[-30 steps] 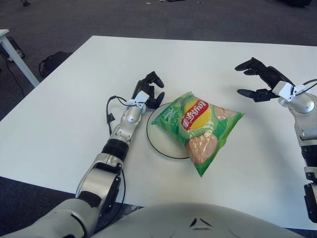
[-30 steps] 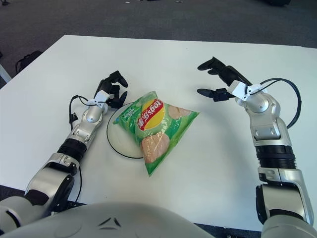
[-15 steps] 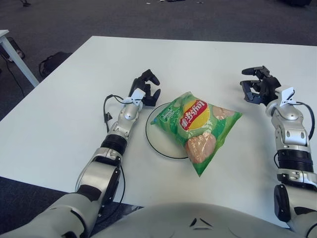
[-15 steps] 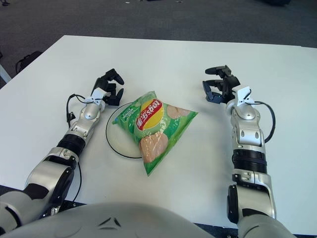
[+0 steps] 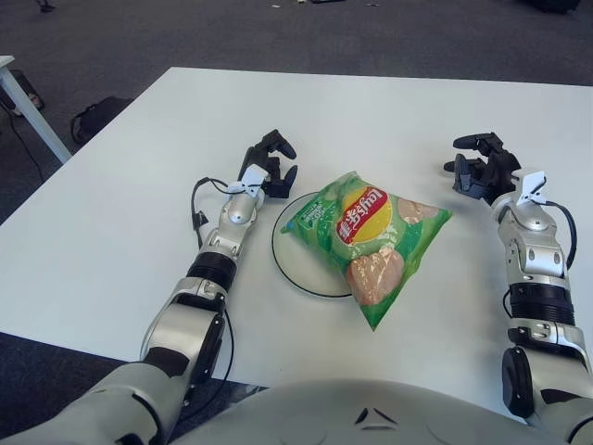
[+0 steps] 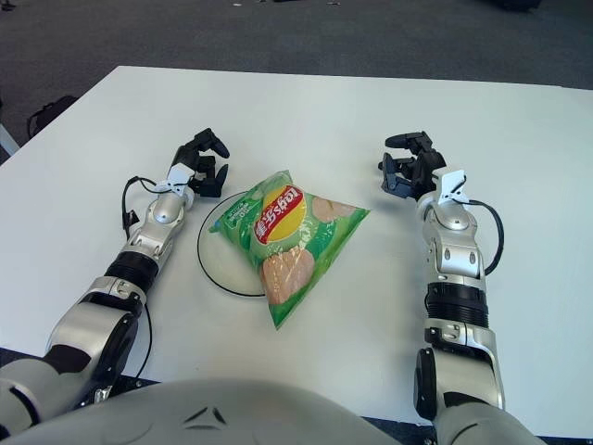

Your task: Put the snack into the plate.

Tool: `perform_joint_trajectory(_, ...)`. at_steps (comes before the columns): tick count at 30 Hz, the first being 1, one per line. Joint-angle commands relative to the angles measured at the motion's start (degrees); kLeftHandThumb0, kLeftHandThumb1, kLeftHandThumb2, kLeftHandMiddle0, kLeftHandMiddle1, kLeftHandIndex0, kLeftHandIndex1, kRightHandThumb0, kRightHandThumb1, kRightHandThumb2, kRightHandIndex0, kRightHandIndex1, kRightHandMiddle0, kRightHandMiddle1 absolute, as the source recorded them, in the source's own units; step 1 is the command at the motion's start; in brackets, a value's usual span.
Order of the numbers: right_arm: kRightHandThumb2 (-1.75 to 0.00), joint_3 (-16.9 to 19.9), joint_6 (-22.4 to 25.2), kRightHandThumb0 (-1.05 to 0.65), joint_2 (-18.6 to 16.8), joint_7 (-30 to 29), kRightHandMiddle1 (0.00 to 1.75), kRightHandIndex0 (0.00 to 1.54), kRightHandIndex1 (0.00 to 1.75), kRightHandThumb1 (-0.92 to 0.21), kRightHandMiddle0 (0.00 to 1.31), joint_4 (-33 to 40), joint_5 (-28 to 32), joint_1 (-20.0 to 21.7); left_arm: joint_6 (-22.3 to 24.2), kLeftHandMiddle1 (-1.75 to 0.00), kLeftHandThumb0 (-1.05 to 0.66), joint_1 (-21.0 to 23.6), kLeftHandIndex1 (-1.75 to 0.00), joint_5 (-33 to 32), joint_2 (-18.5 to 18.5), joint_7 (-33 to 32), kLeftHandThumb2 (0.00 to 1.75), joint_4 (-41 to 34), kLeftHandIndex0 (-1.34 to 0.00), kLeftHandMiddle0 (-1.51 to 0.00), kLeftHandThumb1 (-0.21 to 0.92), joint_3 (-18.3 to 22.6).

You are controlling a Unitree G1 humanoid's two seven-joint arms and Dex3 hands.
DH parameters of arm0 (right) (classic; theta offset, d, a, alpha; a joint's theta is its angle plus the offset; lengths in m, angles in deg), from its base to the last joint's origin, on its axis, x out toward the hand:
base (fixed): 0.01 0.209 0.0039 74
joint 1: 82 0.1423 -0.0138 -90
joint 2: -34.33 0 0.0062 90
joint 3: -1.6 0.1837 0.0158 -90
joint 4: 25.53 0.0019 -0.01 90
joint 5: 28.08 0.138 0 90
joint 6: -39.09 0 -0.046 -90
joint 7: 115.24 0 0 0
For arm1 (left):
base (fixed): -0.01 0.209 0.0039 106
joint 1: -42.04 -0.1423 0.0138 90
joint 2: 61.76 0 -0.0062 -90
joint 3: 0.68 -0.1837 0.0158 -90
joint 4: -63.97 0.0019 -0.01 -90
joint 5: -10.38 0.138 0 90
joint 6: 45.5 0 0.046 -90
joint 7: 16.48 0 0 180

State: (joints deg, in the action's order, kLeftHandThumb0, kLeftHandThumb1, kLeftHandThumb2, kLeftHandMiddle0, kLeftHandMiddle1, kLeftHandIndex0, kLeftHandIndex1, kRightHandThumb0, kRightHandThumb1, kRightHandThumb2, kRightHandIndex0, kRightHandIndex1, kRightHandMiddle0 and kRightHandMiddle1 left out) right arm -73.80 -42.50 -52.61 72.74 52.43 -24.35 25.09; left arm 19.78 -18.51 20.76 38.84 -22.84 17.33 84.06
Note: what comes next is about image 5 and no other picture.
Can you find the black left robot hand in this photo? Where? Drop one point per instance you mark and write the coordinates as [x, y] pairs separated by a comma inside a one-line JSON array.
[[273, 176]]

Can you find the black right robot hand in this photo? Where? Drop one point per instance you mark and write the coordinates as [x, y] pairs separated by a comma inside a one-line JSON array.
[[491, 171]]

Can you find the green chips bag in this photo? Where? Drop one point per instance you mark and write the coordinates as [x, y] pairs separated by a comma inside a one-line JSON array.
[[370, 241]]

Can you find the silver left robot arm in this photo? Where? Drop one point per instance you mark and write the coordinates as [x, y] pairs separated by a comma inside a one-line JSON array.
[[218, 245]]

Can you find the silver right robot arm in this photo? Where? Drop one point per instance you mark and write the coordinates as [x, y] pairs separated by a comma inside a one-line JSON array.
[[533, 259]]

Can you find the white plate with black rim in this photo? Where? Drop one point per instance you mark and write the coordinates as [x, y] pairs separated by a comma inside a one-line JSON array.
[[306, 273]]

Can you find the black backpack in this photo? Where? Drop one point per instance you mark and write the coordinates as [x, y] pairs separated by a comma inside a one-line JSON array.
[[99, 116]]

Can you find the white side table leg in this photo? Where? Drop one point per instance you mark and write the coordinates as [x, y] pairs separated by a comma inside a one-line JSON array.
[[32, 116]]

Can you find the grey robot torso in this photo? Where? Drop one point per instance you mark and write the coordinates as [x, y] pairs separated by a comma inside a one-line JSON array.
[[352, 417]]

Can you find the black wheeled base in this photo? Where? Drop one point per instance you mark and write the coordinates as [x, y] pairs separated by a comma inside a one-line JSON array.
[[28, 92]]

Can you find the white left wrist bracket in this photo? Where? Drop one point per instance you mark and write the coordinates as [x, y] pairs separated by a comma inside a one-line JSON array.
[[252, 178]]

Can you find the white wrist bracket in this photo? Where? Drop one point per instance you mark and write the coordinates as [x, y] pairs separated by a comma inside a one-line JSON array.
[[533, 185], [252, 178]]

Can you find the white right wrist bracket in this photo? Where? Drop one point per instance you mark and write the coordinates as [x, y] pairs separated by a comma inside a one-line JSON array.
[[533, 185]]

